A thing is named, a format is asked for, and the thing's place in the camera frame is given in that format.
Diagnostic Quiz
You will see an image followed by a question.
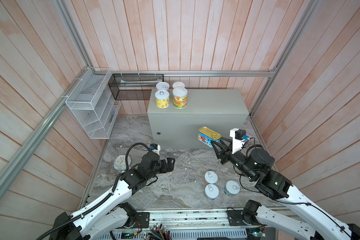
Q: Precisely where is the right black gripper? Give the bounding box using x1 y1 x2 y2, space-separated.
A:
212 136 255 182

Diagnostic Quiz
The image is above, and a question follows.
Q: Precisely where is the yellow oval sardine tin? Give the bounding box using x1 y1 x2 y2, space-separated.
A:
198 127 222 148

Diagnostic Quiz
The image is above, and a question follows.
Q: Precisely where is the yellow label white-lid can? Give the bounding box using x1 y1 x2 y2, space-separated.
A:
155 90 170 109

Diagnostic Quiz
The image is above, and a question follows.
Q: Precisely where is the orange can plain lid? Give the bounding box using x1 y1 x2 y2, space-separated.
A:
173 87 188 109

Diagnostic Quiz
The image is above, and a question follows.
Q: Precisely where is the yellow can plain lid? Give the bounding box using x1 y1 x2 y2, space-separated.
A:
172 81 185 89

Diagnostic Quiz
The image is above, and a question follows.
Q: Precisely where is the pink label white can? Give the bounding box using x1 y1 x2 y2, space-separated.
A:
156 82 170 91

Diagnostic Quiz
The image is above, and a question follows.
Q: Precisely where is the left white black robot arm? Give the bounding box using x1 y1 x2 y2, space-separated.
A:
39 152 176 240

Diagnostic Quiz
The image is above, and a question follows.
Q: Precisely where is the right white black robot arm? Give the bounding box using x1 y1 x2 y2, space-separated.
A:
211 140 360 240

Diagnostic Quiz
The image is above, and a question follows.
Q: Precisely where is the brown label pull-tab can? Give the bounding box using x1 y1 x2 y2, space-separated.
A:
204 171 219 185

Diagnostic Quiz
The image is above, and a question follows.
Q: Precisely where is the teal label pull-tab can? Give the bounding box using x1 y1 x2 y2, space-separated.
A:
224 180 241 196

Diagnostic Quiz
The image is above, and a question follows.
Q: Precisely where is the blue label pull-tab can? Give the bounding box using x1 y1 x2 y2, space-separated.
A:
205 184 220 200

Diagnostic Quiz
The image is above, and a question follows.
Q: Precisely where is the grey metal cabinet box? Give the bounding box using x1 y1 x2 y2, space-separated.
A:
147 89 249 149

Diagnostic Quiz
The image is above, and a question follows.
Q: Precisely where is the small white round clock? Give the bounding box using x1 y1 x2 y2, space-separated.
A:
113 155 126 172

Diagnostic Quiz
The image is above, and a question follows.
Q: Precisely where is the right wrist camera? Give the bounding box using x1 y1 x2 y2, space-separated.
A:
230 128 250 154

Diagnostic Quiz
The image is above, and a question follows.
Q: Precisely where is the black corrugated cable hose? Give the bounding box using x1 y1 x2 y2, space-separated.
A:
124 142 152 172

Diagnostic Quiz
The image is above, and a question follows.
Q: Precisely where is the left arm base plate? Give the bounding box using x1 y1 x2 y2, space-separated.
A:
117 212 150 229

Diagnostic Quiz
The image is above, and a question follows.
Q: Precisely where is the colourful wire bundle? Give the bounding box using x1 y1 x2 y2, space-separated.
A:
146 226 172 240

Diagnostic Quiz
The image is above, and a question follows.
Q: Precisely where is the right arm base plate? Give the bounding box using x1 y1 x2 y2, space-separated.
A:
226 208 259 226

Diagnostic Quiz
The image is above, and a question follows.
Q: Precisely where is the black mesh wall basket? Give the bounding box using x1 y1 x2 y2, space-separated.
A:
108 74 164 101

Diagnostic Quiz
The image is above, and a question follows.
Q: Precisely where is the white wire mesh shelf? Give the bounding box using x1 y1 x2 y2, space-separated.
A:
66 68 120 140

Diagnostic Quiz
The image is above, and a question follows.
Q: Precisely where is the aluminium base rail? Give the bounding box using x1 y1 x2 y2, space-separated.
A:
62 208 314 240

